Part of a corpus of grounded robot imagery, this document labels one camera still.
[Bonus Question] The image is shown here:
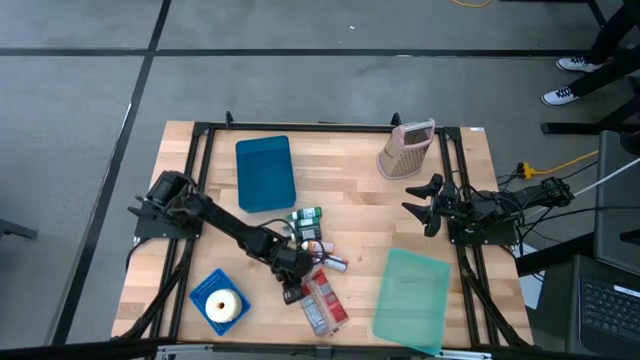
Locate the dark blue plastic bin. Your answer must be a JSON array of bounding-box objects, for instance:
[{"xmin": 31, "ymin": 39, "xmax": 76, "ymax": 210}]
[{"xmin": 234, "ymin": 134, "xmax": 298, "ymax": 214}]

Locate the black floor stand foot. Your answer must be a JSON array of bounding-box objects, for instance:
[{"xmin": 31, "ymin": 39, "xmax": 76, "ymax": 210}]
[{"xmin": 0, "ymin": 217, "xmax": 39, "ymax": 242}]

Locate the person's white shoe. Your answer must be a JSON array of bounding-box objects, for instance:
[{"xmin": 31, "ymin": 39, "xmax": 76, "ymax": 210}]
[
  {"xmin": 540, "ymin": 85, "xmax": 582, "ymax": 108},
  {"xmin": 555, "ymin": 55, "xmax": 607, "ymax": 74}
]

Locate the white cable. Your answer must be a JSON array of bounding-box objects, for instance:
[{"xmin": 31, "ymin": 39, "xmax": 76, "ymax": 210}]
[{"xmin": 573, "ymin": 156, "xmax": 640, "ymax": 199}]

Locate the green marker white label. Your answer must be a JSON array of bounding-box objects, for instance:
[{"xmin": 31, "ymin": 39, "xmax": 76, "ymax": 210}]
[{"xmin": 288, "ymin": 206, "xmax": 324, "ymax": 223}]

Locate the black stand base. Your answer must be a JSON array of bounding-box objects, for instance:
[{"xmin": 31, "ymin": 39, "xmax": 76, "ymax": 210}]
[{"xmin": 539, "ymin": 92, "xmax": 640, "ymax": 137}]

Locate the grey equipment case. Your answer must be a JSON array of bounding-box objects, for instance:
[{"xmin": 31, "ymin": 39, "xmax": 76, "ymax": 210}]
[{"xmin": 593, "ymin": 129, "xmax": 640, "ymax": 277}]

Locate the cream tape roll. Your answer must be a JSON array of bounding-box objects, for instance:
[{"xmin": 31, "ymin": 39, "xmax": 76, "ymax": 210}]
[{"xmin": 204, "ymin": 287, "xmax": 244, "ymax": 324}]

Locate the yellow extension cord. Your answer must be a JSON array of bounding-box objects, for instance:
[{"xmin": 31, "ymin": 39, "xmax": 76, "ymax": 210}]
[{"xmin": 516, "ymin": 149, "xmax": 600, "ymax": 181}]

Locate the grey laptop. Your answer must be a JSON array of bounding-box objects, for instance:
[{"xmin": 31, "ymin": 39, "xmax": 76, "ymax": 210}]
[{"xmin": 574, "ymin": 273, "xmax": 640, "ymax": 351}]

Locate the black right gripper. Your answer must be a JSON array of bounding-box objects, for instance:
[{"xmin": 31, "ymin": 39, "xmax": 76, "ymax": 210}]
[{"xmin": 400, "ymin": 172, "xmax": 471, "ymax": 238}]

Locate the orange and white marker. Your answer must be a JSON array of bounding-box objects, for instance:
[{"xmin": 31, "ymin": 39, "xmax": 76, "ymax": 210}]
[{"xmin": 299, "ymin": 239, "xmax": 335, "ymax": 254}]

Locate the red plastic-wrapped pack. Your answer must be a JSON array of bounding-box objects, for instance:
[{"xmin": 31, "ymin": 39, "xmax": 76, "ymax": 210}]
[{"xmin": 298, "ymin": 268, "xmax": 350, "ymax": 338}]

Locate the small blue perforated basket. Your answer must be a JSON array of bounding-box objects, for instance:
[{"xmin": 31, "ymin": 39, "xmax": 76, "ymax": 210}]
[{"xmin": 188, "ymin": 267, "xmax": 253, "ymax": 337}]

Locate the person's leg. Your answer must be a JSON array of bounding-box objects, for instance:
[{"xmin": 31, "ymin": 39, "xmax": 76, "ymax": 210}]
[
  {"xmin": 588, "ymin": 0, "xmax": 640, "ymax": 66},
  {"xmin": 567, "ymin": 44, "xmax": 640, "ymax": 99}
]

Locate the pink-handled metal box grater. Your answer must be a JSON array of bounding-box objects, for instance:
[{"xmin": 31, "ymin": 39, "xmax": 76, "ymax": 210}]
[{"xmin": 375, "ymin": 117, "xmax": 437, "ymax": 181}]

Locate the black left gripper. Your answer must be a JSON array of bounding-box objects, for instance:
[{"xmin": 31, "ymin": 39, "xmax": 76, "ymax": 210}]
[{"xmin": 269, "ymin": 243, "xmax": 317, "ymax": 307}]

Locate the teal translucent plastic bin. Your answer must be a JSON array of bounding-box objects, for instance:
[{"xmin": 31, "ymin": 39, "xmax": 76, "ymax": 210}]
[{"xmin": 371, "ymin": 247, "xmax": 452, "ymax": 357}]

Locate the dark green labelled pack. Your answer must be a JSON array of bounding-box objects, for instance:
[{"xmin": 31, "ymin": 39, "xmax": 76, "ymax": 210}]
[{"xmin": 293, "ymin": 218, "xmax": 325, "ymax": 244}]

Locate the black metal table frame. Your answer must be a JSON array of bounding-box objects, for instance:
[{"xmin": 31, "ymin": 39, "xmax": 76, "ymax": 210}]
[{"xmin": 110, "ymin": 110, "xmax": 535, "ymax": 352}]

